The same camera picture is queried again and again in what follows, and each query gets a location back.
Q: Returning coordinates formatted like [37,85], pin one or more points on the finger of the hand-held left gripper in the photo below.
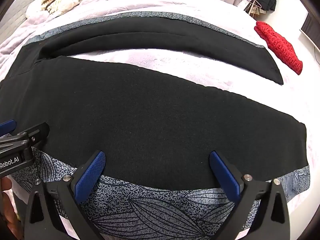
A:
[7,127]
[35,133]

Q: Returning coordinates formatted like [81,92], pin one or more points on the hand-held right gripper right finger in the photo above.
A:
[226,177]

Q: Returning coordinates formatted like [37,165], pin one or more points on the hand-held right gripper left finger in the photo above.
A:
[90,176]

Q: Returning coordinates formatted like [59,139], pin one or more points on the black pants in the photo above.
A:
[150,117]

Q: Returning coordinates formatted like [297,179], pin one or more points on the person's left hand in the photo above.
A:
[5,200]

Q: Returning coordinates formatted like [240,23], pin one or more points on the grey quilted headboard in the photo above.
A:
[12,22]

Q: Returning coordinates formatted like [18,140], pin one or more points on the white round pillow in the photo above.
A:
[35,11]

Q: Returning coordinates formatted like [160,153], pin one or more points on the lilac plush blanket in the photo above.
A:
[175,62]

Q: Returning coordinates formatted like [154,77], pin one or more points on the red knitted garment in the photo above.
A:
[277,45]

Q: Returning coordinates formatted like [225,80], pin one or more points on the white-framed monitor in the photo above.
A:
[311,27]

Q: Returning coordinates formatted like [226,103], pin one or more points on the bundle of clothes hangers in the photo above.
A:
[252,6]

